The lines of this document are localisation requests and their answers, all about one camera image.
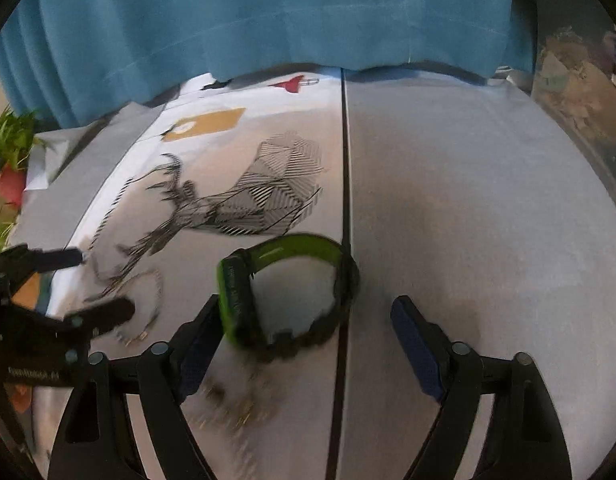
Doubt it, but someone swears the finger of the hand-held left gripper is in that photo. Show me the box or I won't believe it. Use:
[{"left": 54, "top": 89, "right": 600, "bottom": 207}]
[
  {"left": 0, "top": 244, "right": 87, "bottom": 311},
  {"left": 62, "top": 297, "right": 137, "bottom": 347}
]

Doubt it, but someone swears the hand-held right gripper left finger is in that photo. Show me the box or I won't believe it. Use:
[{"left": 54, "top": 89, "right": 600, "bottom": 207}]
[{"left": 47, "top": 295, "right": 224, "bottom": 480}]

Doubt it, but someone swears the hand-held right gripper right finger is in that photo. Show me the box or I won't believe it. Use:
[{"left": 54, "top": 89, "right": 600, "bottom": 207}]
[{"left": 390, "top": 295, "right": 574, "bottom": 480}]

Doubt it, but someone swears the orange metal tray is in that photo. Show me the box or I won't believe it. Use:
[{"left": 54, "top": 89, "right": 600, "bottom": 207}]
[{"left": 15, "top": 272, "right": 54, "bottom": 313}]

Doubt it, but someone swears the silver chain bracelet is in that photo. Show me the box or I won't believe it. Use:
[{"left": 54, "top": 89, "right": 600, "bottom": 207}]
[{"left": 85, "top": 267, "right": 165, "bottom": 347}]

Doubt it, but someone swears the green and black watch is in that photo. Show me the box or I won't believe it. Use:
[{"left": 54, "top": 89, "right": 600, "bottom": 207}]
[{"left": 217, "top": 233, "right": 362, "bottom": 362}]

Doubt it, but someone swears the pearl bead bracelet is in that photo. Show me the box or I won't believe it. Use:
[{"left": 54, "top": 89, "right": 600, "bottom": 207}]
[{"left": 197, "top": 360, "right": 285, "bottom": 432}]

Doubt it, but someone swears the red plant pot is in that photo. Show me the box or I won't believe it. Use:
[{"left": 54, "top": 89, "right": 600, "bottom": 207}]
[{"left": 0, "top": 165, "right": 30, "bottom": 209}]

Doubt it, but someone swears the green leafy plant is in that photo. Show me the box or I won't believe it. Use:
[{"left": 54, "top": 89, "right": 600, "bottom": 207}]
[{"left": 0, "top": 107, "right": 45, "bottom": 256}]

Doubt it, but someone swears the grey printed tablecloth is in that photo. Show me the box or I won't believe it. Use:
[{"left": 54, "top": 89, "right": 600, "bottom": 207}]
[{"left": 0, "top": 62, "right": 616, "bottom": 480}]

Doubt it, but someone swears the dark patterned cabinet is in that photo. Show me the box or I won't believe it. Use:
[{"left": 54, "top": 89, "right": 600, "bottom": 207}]
[{"left": 532, "top": 25, "right": 616, "bottom": 196}]

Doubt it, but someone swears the blue curtain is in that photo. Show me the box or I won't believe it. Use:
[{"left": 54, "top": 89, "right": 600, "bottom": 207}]
[{"left": 0, "top": 0, "right": 535, "bottom": 131}]

